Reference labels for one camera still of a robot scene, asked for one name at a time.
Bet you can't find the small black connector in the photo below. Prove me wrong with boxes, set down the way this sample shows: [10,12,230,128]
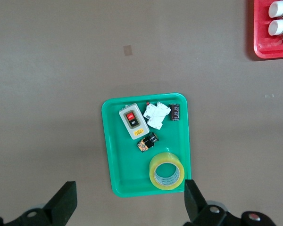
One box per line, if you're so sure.
[169,102,181,121]

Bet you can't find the yellow clear packing tape roll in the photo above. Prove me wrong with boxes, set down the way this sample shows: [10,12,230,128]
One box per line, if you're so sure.
[149,152,185,190]

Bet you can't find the black yellow pushbutton component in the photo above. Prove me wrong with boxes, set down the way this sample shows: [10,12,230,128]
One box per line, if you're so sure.
[136,132,159,153]

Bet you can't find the red tray holding fittings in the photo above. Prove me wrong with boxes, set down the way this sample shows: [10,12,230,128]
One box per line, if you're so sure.
[253,0,283,59]

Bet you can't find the green plastic tray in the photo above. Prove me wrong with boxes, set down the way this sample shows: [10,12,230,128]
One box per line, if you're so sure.
[101,92,191,198]

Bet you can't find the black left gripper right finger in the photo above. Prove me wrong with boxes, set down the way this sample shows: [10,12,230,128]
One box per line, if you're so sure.
[183,179,229,226]

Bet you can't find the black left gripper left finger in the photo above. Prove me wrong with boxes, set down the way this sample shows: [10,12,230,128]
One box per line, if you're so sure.
[14,180,78,226]

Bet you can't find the white circuit breaker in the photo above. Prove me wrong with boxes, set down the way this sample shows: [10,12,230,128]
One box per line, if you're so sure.
[143,101,172,130]

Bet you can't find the grey on-off switch box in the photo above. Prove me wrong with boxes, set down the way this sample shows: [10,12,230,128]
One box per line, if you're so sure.
[118,103,150,141]

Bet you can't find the metal fitting with white caps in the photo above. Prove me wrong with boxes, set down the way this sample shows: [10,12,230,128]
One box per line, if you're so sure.
[268,0,283,18]
[268,18,283,38]

